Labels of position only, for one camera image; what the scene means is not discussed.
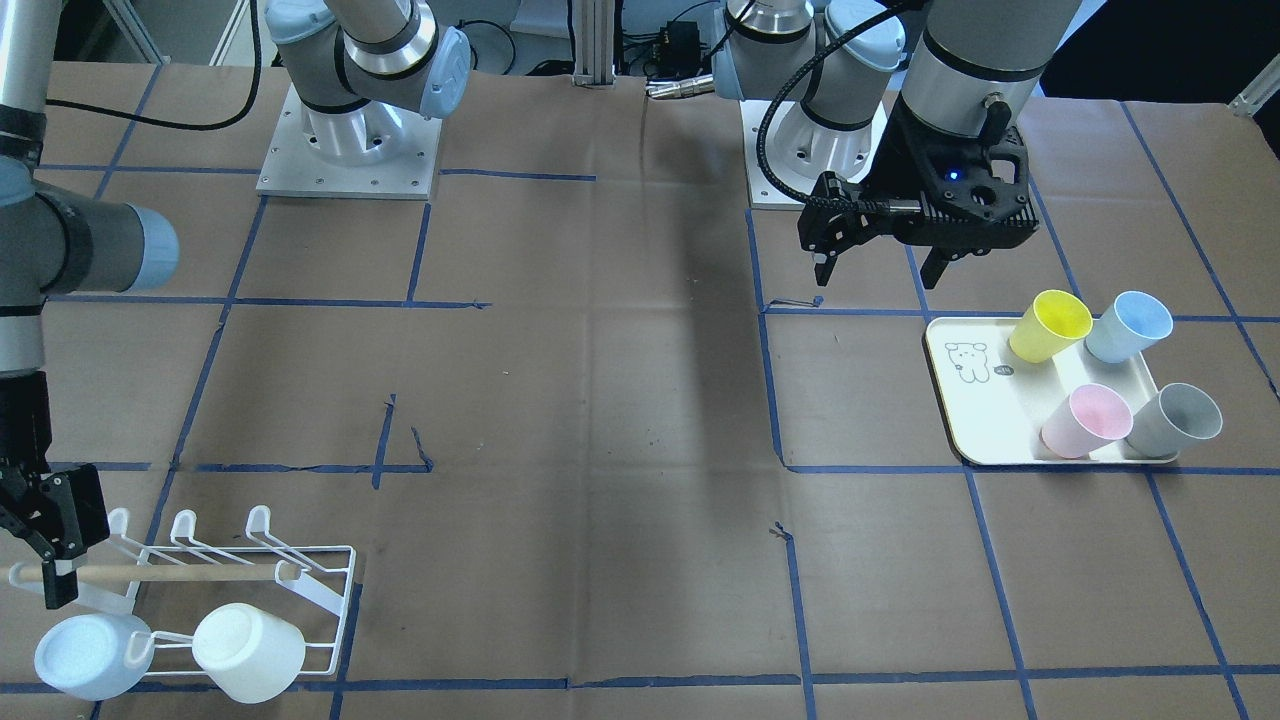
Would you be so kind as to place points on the light blue cup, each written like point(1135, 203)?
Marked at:
point(1133, 322)
point(95, 657)

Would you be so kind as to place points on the aluminium frame post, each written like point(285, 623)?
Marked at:
point(595, 41)

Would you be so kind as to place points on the cream serving tray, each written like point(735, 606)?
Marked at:
point(995, 403)

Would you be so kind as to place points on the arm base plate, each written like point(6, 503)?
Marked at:
point(798, 150)
point(375, 152)

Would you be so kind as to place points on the light blue cup back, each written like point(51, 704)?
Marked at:
point(95, 657)

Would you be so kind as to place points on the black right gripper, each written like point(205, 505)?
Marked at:
point(25, 420)

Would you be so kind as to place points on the white plastic cup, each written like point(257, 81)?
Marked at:
point(250, 654)

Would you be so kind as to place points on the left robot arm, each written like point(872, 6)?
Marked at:
point(839, 60)

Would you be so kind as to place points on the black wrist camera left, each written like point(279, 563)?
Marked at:
point(973, 191)

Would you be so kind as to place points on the light blue cup front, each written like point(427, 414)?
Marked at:
point(1133, 322)

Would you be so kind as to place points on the white wire cup rack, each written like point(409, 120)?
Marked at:
point(311, 586)

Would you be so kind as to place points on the grey plastic cup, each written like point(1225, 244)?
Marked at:
point(1178, 417)

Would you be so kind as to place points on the yellow plastic cup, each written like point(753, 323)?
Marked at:
point(1053, 322)

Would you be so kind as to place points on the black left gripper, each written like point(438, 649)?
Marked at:
point(905, 160)

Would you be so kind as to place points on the pink plastic cup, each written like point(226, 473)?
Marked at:
point(1091, 417)

